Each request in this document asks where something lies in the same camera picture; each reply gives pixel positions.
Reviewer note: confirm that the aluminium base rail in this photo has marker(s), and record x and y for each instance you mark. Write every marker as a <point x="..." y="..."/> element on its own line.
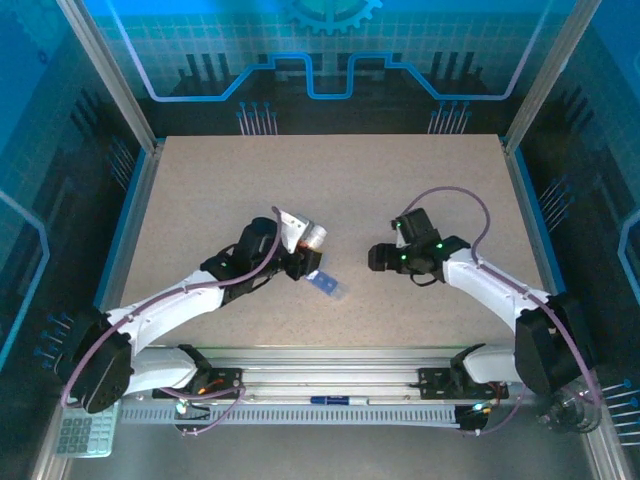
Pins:
<point x="325" y="367"/>

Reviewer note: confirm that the clear plastic cup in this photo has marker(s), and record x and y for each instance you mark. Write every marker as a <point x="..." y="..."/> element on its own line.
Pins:
<point x="570" y="412"/>

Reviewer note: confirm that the blue white marker pen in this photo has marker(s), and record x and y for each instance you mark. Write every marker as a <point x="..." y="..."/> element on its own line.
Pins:
<point x="337" y="400"/>

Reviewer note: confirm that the aluminium frame post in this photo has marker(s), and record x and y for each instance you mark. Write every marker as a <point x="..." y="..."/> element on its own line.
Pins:
<point x="112" y="80"/>
<point x="545" y="75"/>

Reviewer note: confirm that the white desk calculator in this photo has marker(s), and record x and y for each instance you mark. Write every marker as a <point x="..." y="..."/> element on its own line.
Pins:
<point x="85" y="432"/>

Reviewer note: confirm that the blue plastic block piece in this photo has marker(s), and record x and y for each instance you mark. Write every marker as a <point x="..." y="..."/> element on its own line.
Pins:
<point x="327" y="285"/>

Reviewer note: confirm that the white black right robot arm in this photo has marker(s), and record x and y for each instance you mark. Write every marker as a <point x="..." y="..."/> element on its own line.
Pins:
<point x="480" y="285"/>

